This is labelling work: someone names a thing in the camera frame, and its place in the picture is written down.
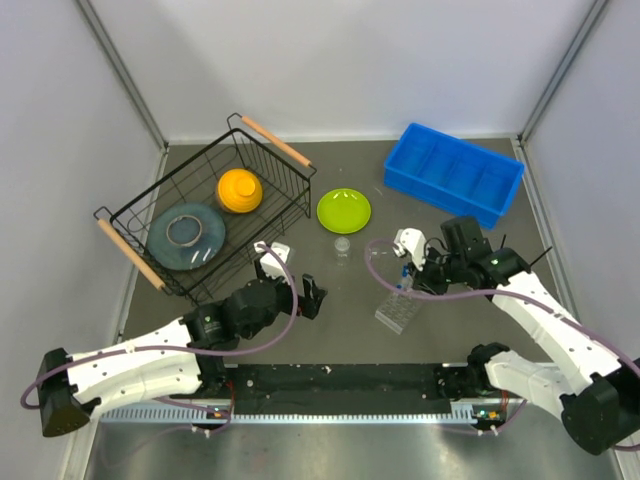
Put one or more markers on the blue ceramic plate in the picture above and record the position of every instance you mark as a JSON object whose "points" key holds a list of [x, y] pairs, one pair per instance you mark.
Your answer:
{"points": [[186, 236]]}

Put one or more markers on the blue plastic bin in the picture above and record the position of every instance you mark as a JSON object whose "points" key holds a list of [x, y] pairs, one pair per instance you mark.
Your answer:
{"points": [[453, 175]]}

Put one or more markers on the glass thistle funnel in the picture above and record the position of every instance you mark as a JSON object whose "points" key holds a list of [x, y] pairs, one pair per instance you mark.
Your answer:
{"points": [[381, 253]]}

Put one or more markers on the clear glass bottle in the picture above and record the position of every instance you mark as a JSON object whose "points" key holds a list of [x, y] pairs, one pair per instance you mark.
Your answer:
{"points": [[342, 250]]}

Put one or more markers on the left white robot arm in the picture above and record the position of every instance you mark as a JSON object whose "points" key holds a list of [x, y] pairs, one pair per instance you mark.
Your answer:
{"points": [[184, 357]]}

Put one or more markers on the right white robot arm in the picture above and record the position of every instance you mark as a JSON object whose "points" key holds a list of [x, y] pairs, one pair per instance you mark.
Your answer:
{"points": [[591, 388]]}

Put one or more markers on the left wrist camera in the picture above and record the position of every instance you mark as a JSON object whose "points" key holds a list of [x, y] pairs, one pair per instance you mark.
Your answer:
{"points": [[273, 259]]}

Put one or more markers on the green plastic plate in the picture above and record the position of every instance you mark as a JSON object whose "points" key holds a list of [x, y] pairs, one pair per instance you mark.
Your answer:
{"points": [[344, 211]]}

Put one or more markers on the orange ribbed bowl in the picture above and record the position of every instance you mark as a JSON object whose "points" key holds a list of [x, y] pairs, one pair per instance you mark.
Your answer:
{"points": [[239, 191]]}

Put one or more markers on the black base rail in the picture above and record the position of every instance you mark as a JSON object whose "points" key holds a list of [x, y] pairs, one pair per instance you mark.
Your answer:
{"points": [[338, 393]]}

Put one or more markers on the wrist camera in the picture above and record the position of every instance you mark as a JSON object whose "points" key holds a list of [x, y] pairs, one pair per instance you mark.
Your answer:
{"points": [[273, 259], [412, 242]]}

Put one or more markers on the black wire basket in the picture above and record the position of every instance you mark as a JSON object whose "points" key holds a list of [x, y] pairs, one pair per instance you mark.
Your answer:
{"points": [[285, 175]]}

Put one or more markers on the clear test tube rack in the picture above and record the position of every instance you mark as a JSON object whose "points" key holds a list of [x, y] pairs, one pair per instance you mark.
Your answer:
{"points": [[398, 311]]}

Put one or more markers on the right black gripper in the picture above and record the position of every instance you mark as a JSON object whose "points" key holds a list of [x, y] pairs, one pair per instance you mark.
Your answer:
{"points": [[423, 280]]}

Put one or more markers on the blue capped test tube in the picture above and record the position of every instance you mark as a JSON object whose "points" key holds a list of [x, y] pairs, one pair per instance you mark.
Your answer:
{"points": [[405, 279]]}

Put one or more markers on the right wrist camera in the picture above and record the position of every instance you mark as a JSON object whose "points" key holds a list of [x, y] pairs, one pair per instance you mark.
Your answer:
{"points": [[412, 242]]}

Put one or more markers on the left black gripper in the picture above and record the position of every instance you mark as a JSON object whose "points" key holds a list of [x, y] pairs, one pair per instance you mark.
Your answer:
{"points": [[308, 304]]}

